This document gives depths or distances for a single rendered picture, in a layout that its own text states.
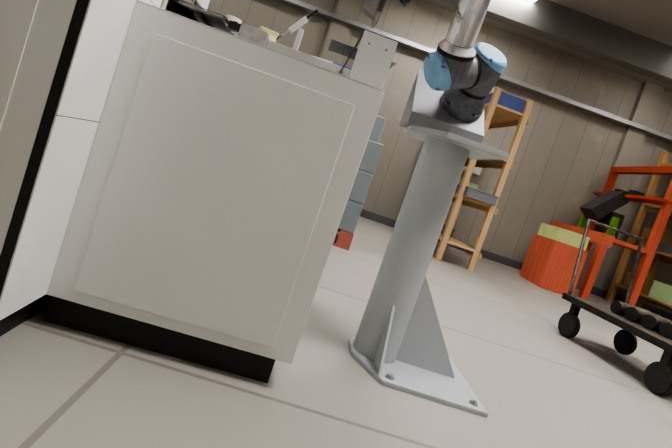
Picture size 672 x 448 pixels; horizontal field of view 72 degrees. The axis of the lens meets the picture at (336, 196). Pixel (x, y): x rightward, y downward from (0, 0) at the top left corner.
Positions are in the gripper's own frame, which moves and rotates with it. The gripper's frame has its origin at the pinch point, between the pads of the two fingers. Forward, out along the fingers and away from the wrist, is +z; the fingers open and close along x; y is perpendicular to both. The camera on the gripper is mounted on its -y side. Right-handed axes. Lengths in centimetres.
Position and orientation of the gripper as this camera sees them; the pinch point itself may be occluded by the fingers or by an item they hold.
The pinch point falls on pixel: (375, 24)
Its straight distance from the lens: 170.5
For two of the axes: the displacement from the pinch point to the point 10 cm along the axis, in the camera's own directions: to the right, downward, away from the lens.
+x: 0.9, 0.9, -9.9
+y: -9.4, -3.1, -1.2
